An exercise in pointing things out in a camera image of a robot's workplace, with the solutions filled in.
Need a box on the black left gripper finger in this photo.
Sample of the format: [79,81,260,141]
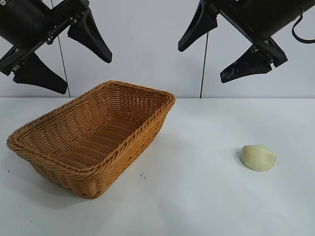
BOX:
[12,52,69,95]
[67,9,113,64]

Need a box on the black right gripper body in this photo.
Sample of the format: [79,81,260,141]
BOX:
[216,0,315,69]

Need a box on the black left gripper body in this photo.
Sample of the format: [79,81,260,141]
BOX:
[0,0,89,76]

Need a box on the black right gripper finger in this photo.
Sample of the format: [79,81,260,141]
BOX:
[178,0,219,53]
[220,45,273,85]

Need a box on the brown woven wicker basket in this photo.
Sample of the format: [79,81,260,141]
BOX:
[6,80,177,199]

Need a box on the pale yellow egg yolk pastry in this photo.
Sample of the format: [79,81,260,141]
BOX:
[240,144,277,173]

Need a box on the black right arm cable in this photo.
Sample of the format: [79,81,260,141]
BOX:
[291,13,315,45]

